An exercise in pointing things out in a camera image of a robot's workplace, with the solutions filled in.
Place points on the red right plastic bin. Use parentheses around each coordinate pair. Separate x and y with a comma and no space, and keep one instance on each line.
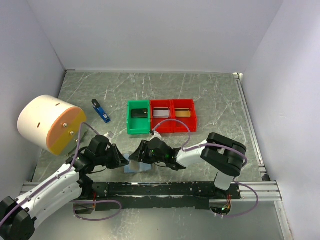
(191,122)

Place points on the red plastic bin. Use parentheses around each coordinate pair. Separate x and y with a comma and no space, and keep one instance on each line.
(191,122)
(168,126)

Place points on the white drum with orange lid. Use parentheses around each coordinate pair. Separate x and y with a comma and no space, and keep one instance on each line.
(51,124)

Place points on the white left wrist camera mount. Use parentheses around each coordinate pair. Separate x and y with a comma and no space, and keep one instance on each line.
(109,135)

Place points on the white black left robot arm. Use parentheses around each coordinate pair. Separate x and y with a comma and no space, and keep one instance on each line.
(20,216)

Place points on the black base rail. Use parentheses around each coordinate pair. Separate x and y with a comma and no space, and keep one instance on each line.
(149,195)

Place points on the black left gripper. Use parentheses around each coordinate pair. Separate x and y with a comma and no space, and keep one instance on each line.
(118,159)

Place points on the red middle plastic bin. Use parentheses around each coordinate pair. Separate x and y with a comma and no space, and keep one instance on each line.
(168,126)

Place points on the grey card holder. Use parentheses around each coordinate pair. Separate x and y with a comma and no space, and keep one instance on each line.
(144,167)

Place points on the blue stapler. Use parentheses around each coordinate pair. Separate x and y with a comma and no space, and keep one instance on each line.
(100,111)

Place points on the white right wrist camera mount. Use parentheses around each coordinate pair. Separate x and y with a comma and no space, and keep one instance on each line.
(156,135)

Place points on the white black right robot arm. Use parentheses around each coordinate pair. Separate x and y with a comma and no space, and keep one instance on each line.
(227,156)

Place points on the green plastic bin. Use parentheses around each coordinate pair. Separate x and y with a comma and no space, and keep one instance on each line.
(137,126)

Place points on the gold card in holder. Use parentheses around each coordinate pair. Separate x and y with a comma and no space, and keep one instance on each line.
(134,166)

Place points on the white silver card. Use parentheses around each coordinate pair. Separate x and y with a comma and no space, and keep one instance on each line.
(161,113)

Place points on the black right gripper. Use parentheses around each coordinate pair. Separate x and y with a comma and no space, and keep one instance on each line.
(139,156)

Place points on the dark card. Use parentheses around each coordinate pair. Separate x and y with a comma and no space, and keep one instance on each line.
(139,113)

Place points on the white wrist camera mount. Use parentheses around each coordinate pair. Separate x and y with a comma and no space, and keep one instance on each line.
(109,135)
(156,135)

